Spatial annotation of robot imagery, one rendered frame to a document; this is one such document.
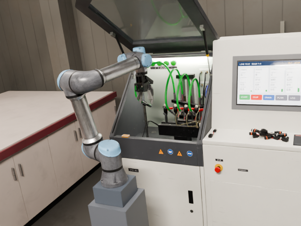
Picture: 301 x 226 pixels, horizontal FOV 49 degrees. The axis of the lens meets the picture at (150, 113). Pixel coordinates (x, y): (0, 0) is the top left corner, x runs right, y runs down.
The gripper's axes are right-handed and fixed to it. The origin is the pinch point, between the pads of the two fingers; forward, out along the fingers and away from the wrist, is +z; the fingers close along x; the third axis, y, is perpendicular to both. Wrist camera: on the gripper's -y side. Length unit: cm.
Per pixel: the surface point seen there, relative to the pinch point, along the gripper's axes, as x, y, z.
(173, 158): 14.1, -2.3, 39.7
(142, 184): -13, -2, 64
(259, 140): 69, -8, 25
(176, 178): 15, -2, 55
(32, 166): -129, -10, 67
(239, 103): 54, -28, 9
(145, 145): -5.9, -2.3, 32.6
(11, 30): -320, -193, -49
